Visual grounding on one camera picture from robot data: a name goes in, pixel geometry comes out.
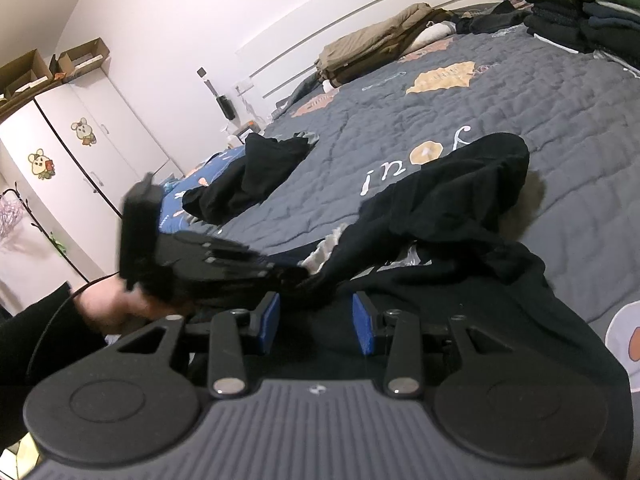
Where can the grey pillow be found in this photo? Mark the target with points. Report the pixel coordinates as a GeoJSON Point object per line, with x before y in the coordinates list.
{"type": "Point", "coordinates": [292, 97]}

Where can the crumpled black garment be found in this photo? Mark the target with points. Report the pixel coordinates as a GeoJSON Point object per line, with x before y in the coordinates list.
{"type": "Point", "coordinates": [240, 180]}

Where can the person's left forearm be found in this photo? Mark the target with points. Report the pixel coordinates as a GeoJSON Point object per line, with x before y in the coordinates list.
{"type": "Point", "coordinates": [35, 345]}

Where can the white wardrobe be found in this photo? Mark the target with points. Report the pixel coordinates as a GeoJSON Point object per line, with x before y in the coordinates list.
{"type": "Point", "coordinates": [100, 125]}

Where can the teal knit cloth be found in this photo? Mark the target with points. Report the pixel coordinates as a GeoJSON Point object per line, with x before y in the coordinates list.
{"type": "Point", "coordinates": [169, 183]}

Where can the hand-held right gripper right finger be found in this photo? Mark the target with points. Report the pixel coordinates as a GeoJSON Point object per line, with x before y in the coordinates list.
{"type": "Point", "coordinates": [364, 325]}

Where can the cream garment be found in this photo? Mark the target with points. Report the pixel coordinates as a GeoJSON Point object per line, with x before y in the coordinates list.
{"type": "Point", "coordinates": [436, 33]}

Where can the cartoon animal sticker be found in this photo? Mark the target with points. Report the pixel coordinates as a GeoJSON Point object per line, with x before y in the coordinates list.
{"type": "Point", "coordinates": [41, 164]}
{"type": "Point", "coordinates": [82, 131]}

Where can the person's left hand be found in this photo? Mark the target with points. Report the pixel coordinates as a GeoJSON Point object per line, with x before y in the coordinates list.
{"type": "Point", "coordinates": [107, 307]}

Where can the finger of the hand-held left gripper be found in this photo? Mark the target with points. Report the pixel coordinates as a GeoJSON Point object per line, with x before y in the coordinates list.
{"type": "Point", "coordinates": [220, 250]}
{"type": "Point", "coordinates": [250, 280]}

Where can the stack of folded clothes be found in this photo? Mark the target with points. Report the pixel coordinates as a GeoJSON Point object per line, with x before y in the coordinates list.
{"type": "Point", "coordinates": [560, 15]}

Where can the folded khaki clothes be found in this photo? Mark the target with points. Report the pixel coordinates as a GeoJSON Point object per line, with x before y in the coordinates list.
{"type": "Point", "coordinates": [370, 45]}

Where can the blue patterned pillow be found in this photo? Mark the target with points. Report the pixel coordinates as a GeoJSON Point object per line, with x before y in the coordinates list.
{"type": "Point", "coordinates": [170, 210]}

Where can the black printed t-shirt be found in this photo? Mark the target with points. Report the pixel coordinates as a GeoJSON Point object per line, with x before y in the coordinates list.
{"type": "Point", "coordinates": [450, 200]}

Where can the black coat rack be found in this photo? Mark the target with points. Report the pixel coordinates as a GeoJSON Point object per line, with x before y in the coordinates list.
{"type": "Point", "coordinates": [50, 236]}

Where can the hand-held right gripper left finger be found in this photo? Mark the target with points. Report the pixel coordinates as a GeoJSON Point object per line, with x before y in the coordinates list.
{"type": "Point", "coordinates": [267, 322]}

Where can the dark crumpled clothes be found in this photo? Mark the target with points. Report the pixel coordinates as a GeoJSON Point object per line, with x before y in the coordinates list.
{"type": "Point", "coordinates": [490, 22]}

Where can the white headboard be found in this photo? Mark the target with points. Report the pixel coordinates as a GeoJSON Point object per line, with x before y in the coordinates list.
{"type": "Point", "coordinates": [300, 55]}

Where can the white wall socket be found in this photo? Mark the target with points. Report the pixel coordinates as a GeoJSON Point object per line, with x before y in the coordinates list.
{"type": "Point", "coordinates": [245, 86]}

